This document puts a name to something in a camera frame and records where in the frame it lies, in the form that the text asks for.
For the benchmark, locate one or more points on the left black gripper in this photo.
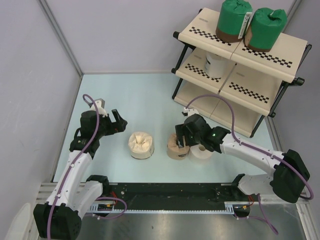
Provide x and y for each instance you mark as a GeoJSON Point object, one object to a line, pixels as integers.
{"type": "Point", "coordinates": [115, 127]}

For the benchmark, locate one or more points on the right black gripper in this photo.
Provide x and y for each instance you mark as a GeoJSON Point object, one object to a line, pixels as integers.
{"type": "Point", "coordinates": [181, 130]}

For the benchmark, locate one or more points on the brown paper roll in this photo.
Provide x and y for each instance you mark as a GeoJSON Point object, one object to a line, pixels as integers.
{"type": "Point", "coordinates": [173, 150]}

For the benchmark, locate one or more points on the green roll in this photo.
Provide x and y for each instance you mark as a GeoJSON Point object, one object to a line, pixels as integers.
{"type": "Point", "coordinates": [264, 29]}
{"type": "Point", "coordinates": [233, 20]}

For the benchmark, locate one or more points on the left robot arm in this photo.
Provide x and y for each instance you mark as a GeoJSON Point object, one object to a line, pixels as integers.
{"type": "Point", "coordinates": [60, 217]}

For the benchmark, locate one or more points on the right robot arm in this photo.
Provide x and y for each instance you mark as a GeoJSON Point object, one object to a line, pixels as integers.
{"type": "Point", "coordinates": [285, 173]}

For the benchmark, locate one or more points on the beige three-tier shelf rack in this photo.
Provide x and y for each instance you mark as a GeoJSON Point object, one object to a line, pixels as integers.
{"type": "Point", "coordinates": [253, 82]}

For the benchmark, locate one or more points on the unwrapped white paper roll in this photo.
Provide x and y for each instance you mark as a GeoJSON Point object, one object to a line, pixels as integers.
{"type": "Point", "coordinates": [199, 155]}

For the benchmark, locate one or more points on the cream wrapped paper roll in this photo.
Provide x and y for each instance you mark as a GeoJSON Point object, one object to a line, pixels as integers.
{"type": "Point", "coordinates": [141, 145]}

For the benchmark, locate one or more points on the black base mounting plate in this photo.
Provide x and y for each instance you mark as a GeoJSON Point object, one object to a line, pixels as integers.
{"type": "Point", "coordinates": [180, 196]}

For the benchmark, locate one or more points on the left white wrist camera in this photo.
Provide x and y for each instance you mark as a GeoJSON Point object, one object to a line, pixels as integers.
{"type": "Point", "coordinates": [100, 103]}

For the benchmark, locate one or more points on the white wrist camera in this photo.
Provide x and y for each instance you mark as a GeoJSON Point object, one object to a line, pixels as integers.
{"type": "Point", "coordinates": [100, 103]}
{"type": "Point", "coordinates": [187, 112]}

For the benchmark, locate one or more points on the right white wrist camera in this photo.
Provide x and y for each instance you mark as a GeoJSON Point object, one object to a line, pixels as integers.
{"type": "Point", "coordinates": [187, 112]}

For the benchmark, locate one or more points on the aluminium rail frame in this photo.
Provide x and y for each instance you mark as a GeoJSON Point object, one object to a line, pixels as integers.
{"type": "Point", "coordinates": [116, 205]}

